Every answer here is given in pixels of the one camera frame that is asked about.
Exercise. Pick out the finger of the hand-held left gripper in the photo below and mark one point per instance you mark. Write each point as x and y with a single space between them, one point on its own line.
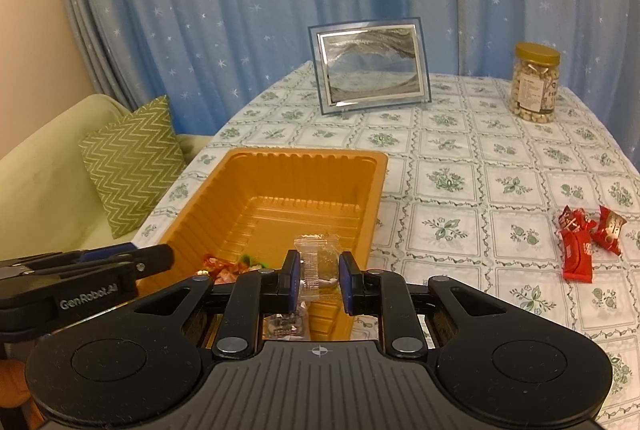
107 251
155 260

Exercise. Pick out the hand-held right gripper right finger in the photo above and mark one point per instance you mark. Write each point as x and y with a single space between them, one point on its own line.
345 285

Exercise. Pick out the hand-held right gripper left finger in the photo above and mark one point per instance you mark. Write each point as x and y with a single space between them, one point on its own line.
295 285

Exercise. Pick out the small clear snack packet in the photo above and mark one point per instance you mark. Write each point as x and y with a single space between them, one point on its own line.
320 260

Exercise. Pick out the long clear dark-label packet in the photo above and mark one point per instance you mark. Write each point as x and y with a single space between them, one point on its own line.
285 325

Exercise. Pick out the small green candy packet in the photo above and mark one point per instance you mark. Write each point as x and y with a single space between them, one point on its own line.
250 261

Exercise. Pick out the small red candy packet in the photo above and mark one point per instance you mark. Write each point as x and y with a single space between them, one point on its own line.
220 267

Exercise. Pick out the orange plastic tray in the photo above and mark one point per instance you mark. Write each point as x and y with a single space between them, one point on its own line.
280 175

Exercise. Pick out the green zigzag cushion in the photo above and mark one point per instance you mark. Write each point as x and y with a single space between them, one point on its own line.
132 165

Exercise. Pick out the pale green sofa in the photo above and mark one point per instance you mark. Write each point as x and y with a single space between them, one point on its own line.
40 190

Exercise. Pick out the floral checked tablecloth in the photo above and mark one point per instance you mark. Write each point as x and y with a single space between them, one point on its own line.
475 170

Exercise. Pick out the large red snack packet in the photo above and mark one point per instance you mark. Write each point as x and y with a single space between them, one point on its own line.
577 255

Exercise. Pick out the grey curtain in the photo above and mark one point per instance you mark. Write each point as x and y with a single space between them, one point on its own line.
85 10

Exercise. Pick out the blue star-print curtain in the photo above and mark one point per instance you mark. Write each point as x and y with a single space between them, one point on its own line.
225 10

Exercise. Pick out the red pictured snack packet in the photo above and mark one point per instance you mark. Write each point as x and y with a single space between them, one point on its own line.
610 230

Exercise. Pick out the clear nut jar gold lid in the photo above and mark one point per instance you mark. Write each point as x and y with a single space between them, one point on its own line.
534 90

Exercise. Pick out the silver sand picture frame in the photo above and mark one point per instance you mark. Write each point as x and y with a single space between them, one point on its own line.
370 65

